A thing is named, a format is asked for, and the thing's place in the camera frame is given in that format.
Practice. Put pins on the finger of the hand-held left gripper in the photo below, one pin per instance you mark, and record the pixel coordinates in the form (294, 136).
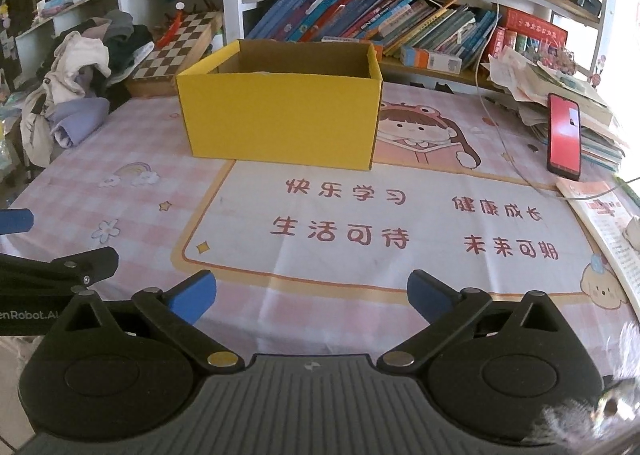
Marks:
(75, 265)
(15, 221)

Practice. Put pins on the phone with red screen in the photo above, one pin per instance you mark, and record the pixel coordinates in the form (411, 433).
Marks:
(564, 135)

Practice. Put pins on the open printed booklet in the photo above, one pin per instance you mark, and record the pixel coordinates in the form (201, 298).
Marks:
(600, 220)

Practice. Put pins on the pile of clothes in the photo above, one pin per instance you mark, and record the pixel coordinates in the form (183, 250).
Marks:
(75, 80)

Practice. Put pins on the pink printed desk mat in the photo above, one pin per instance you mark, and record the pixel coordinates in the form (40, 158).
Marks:
(320, 257)

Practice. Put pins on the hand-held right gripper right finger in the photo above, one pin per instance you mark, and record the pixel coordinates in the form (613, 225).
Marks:
(430, 292)

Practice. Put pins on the wooden chessboard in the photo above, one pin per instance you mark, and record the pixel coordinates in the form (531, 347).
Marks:
(175, 52)

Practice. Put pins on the stack of papers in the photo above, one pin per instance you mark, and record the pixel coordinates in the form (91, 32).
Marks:
(540, 85)

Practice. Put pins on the row of colourful books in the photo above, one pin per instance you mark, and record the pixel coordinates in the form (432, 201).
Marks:
(375, 10)

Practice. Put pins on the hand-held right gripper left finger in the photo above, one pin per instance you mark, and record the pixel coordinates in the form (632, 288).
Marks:
(192, 295)

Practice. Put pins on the red box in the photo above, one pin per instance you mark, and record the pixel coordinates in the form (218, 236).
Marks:
(530, 32)

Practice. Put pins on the yellow cardboard box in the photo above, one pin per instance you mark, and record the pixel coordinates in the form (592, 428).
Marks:
(280, 120)

